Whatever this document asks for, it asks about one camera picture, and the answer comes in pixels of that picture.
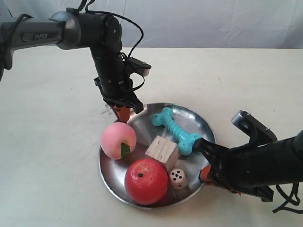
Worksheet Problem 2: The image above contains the pink toy peach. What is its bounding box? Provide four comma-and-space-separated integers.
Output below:
101, 122, 137, 160

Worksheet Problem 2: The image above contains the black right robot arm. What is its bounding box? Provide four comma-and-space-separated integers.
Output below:
136, 103, 303, 205

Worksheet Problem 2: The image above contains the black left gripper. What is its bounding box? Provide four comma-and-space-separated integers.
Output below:
90, 46, 143, 123

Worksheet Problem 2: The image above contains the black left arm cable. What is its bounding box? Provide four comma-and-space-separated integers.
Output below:
78, 0, 145, 92

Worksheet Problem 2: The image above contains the wooden block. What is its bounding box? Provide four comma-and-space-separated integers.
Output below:
145, 136, 179, 172

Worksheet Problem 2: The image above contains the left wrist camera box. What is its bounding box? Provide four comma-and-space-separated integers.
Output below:
127, 57, 152, 77

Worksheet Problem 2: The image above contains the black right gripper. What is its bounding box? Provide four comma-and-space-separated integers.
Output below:
193, 138, 251, 193

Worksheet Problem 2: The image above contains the large round metal plate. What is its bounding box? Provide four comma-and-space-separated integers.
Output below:
99, 103, 216, 209

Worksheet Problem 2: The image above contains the white backdrop curtain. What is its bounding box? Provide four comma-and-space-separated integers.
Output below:
0, 0, 303, 50

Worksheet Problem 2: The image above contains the red toy apple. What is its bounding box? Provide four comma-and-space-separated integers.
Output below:
125, 158, 169, 205

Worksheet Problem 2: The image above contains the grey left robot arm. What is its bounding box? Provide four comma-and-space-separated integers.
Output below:
0, 8, 151, 122

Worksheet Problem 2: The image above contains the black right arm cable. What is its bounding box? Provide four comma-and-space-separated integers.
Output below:
272, 183, 303, 213

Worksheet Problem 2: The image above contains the wooden die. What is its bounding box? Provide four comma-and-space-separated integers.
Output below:
169, 168, 187, 190

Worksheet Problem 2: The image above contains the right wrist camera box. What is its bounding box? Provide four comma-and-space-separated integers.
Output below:
232, 110, 277, 146

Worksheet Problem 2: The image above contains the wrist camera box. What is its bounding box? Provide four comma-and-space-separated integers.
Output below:
232, 110, 277, 146
127, 57, 152, 77

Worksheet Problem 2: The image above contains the turquoise bone dog toy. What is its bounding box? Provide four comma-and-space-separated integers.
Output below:
152, 107, 202, 156

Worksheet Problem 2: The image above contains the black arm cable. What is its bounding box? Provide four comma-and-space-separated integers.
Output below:
78, 0, 145, 92
272, 183, 303, 213

